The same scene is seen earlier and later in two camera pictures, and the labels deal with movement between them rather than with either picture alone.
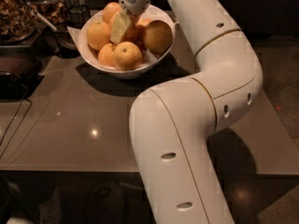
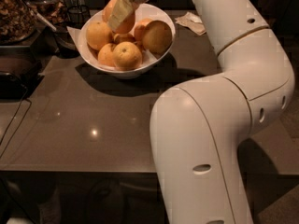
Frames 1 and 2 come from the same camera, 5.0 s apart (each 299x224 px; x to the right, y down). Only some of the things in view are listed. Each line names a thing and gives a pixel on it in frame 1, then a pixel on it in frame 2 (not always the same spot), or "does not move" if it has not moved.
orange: x=127 y=55 does not move
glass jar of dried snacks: x=18 y=19 does not move
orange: x=133 y=33 → x=127 y=24
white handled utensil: x=35 y=12 does not move
